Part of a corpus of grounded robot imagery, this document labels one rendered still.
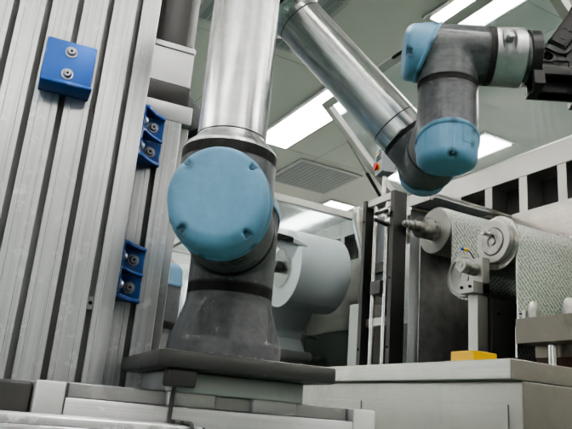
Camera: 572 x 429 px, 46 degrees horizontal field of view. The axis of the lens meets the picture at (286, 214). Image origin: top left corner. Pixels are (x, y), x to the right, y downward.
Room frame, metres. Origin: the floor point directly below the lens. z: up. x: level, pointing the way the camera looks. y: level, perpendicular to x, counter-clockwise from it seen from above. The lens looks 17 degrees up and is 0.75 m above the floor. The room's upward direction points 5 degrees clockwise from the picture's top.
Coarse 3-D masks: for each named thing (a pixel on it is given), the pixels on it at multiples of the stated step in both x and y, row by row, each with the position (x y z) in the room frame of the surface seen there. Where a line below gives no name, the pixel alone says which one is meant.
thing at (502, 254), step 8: (488, 224) 1.73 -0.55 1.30; (496, 224) 1.70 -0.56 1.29; (504, 224) 1.68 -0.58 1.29; (480, 232) 1.75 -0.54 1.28; (504, 232) 1.68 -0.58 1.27; (480, 240) 1.75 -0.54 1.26; (504, 240) 1.68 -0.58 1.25; (512, 240) 1.67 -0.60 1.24; (480, 248) 1.75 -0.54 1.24; (504, 248) 1.68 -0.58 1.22; (480, 256) 1.75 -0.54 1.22; (488, 256) 1.73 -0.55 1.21; (496, 256) 1.70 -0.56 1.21; (504, 256) 1.69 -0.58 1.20; (512, 264) 1.72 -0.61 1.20
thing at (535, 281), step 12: (516, 264) 1.67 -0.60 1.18; (528, 264) 1.69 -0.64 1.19; (540, 264) 1.71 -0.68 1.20; (516, 276) 1.67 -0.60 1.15; (528, 276) 1.69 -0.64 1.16; (540, 276) 1.71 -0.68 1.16; (552, 276) 1.73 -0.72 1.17; (564, 276) 1.75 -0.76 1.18; (528, 288) 1.69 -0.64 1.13; (540, 288) 1.71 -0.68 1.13; (552, 288) 1.73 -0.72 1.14; (564, 288) 1.75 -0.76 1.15; (528, 300) 1.68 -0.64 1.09; (540, 300) 1.71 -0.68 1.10; (552, 300) 1.73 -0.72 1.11; (552, 312) 1.73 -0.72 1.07
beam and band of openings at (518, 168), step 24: (552, 144) 1.93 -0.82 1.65; (504, 168) 2.11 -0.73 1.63; (528, 168) 2.02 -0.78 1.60; (552, 168) 1.95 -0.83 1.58; (456, 192) 2.31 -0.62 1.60; (480, 192) 2.23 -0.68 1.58; (504, 192) 2.19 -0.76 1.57; (528, 192) 2.03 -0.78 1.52; (552, 192) 2.03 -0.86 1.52; (408, 216) 2.57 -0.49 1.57; (408, 240) 2.57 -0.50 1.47
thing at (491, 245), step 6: (492, 228) 1.71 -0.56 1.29; (492, 234) 1.71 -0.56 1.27; (498, 234) 1.69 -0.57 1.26; (486, 240) 1.73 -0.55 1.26; (492, 240) 1.71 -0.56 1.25; (498, 240) 1.69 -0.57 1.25; (486, 246) 1.73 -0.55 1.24; (492, 246) 1.71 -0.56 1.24; (498, 246) 1.69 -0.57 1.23; (486, 252) 1.73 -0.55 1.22; (492, 252) 1.71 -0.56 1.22
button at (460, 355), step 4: (452, 352) 1.47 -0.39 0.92; (456, 352) 1.46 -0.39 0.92; (460, 352) 1.45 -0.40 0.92; (464, 352) 1.44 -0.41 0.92; (468, 352) 1.43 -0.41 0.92; (472, 352) 1.42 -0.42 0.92; (476, 352) 1.42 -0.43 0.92; (480, 352) 1.43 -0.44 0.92; (484, 352) 1.43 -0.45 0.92; (488, 352) 1.44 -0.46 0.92; (452, 356) 1.47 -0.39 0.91; (456, 356) 1.46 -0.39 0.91; (460, 356) 1.45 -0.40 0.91; (464, 356) 1.44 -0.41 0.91; (468, 356) 1.43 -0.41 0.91; (472, 356) 1.42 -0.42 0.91; (476, 356) 1.42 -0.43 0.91; (480, 356) 1.43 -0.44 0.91; (484, 356) 1.43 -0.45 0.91; (488, 356) 1.44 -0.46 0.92; (492, 356) 1.44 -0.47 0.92; (496, 356) 1.45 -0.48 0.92; (452, 360) 1.47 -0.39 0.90
